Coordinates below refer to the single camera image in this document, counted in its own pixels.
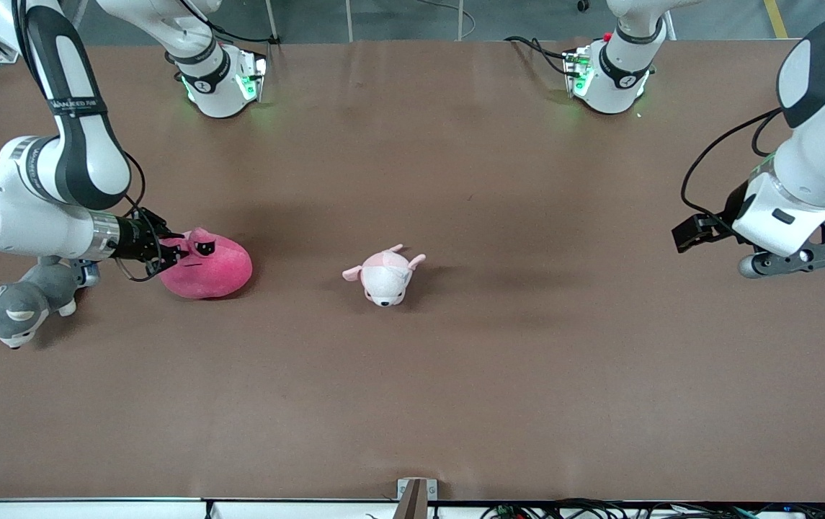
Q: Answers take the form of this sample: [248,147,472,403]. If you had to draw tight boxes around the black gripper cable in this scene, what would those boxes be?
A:
[115,150,168,283]
[680,107,788,218]

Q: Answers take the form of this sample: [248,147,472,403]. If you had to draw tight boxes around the tangled cable bundle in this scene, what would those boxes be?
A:
[481,499,825,519]

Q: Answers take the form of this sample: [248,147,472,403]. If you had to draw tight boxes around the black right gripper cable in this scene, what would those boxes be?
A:
[115,150,168,283]

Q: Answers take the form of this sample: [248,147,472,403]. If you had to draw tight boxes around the white table edge rail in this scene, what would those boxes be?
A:
[0,497,398,519]

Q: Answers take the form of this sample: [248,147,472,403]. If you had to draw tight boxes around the pink round plush toy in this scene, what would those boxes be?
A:
[160,227,253,300]

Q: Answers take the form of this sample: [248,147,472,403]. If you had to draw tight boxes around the black left arm base cable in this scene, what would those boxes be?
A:
[504,35,580,77]

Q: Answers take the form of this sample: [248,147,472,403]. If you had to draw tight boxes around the metal table edge bracket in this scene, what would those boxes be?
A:
[396,478,438,519]

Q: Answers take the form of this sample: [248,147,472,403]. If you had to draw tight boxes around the small white pink plush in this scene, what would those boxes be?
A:
[342,244,427,308]

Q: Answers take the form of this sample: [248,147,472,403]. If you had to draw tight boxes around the black right arm base cable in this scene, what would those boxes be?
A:
[180,0,280,45]

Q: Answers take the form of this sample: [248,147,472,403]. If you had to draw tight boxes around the grey white husky plush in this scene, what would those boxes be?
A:
[0,256,92,350]

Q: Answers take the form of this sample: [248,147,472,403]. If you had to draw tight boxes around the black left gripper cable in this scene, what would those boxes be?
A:
[680,107,788,218]

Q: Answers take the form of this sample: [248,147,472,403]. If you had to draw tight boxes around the black arm base cable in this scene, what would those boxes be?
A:
[180,0,280,45]
[504,35,580,77]

